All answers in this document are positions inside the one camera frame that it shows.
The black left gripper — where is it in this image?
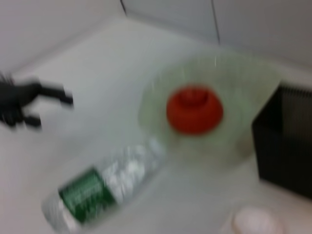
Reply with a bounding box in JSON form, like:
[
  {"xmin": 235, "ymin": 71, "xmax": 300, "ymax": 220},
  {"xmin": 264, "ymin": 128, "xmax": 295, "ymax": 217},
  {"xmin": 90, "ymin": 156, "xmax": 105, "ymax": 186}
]
[{"xmin": 0, "ymin": 73, "xmax": 74, "ymax": 130}]

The clear green-label water bottle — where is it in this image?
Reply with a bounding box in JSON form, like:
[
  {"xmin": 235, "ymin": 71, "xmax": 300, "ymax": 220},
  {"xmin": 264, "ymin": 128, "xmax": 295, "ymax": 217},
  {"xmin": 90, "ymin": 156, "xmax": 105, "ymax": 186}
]
[{"xmin": 41, "ymin": 138, "xmax": 166, "ymax": 234}]

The red-orange knitted toy orange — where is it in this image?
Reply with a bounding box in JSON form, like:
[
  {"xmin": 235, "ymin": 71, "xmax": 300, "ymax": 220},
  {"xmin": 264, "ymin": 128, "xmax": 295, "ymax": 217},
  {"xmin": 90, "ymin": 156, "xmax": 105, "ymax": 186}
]
[{"xmin": 166, "ymin": 84, "xmax": 224, "ymax": 135}]

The white paper ball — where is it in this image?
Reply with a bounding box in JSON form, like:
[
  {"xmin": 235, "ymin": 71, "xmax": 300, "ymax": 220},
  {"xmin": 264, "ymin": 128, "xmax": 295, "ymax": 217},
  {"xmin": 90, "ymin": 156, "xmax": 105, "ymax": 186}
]
[{"xmin": 231, "ymin": 207, "xmax": 285, "ymax": 234}]

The green wavy glass fruit plate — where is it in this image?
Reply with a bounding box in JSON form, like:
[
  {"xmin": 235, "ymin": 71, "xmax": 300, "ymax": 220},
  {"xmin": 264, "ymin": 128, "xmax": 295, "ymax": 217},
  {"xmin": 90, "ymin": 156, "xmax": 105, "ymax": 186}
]
[{"xmin": 137, "ymin": 47, "xmax": 281, "ymax": 164}]

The black mesh pen holder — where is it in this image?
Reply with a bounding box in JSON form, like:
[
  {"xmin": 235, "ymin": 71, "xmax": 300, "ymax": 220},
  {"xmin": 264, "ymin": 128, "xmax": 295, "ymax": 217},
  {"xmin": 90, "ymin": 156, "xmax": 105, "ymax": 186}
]
[{"xmin": 252, "ymin": 84, "xmax": 312, "ymax": 195}]

